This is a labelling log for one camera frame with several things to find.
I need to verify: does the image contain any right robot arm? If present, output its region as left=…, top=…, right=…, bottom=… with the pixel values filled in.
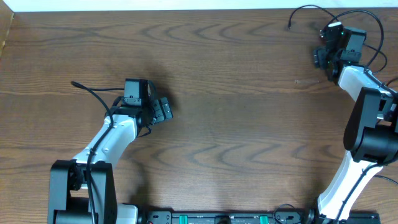
left=307, top=22, right=397, bottom=223

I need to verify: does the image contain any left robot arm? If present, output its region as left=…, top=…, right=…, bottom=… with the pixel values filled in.
left=47, top=79, right=173, bottom=223

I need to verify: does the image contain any clear tape residue strip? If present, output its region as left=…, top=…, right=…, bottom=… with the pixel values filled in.
left=295, top=79, right=320, bottom=85

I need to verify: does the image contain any cardboard side panel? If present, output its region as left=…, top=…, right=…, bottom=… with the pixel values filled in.
left=0, top=0, right=14, bottom=55

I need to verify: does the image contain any right camera black cable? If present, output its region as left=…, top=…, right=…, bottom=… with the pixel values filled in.
left=320, top=9, right=398, bottom=94

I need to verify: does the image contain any camera black cable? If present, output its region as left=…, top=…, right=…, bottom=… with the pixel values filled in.
left=320, top=9, right=398, bottom=94
left=70, top=80, right=125, bottom=224

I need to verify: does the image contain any left camera black cable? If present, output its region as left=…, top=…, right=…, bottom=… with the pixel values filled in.
left=70, top=80, right=125, bottom=224

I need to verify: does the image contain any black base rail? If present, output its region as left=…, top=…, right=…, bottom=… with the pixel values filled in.
left=118, top=203, right=382, bottom=224

